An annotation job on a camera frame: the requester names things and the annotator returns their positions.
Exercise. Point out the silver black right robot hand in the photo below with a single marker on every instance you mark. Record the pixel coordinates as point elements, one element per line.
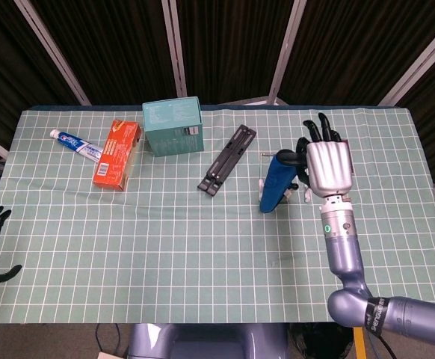
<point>329,168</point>

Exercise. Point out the blue cloth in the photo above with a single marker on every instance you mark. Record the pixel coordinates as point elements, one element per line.
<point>275,183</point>

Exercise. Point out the black folding stand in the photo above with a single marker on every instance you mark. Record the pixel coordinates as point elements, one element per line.
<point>226,161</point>

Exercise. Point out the white blue toothpaste tube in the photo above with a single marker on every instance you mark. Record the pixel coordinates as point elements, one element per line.
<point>73,143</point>

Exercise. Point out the teal Philips box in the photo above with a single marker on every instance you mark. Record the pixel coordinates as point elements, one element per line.
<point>172,127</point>

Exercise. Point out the orange cardboard box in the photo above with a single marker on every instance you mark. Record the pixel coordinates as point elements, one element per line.
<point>116,157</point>

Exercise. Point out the black bag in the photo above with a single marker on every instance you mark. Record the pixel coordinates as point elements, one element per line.
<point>314,342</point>

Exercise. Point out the yellow strip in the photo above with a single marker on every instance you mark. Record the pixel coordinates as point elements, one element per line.
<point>358,346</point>

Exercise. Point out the green checked tablecloth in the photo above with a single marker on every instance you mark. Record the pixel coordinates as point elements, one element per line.
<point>165,243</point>

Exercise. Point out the blue-grey robot torso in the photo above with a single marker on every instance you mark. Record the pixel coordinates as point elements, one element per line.
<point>202,344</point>

